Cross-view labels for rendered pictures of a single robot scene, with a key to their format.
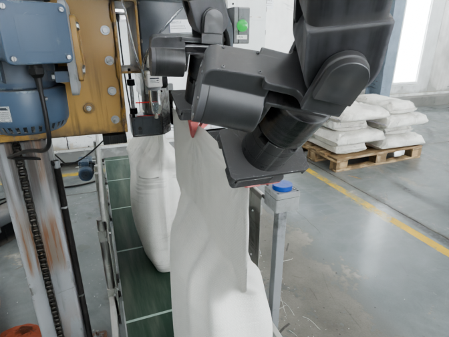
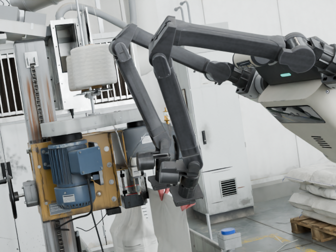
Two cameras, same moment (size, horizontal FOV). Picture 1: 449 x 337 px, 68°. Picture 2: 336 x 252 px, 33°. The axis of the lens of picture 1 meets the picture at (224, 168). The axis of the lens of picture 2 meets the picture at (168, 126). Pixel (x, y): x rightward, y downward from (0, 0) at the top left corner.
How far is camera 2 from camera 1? 150 cm
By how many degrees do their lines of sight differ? 18
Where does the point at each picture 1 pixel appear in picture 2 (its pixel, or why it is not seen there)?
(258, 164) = (184, 196)
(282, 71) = (182, 166)
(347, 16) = (189, 154)
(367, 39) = (196, 157)
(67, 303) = not seen: outside the picture
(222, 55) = (165, 164)
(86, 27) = not seen: hidden behind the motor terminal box
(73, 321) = not seen: outside the picture
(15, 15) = (83, 154)
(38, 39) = (90, 162)
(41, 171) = (69, 238)
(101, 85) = (105, 179)
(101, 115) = (106, 197)
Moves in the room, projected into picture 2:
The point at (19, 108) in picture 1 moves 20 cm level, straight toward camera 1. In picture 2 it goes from (78, 194) to (97, 199)
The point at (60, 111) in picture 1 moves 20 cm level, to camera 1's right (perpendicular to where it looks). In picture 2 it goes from (93, 194) to (145, 187)
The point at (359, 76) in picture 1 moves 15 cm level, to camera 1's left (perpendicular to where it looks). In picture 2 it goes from (196, 166) to (148, 172)
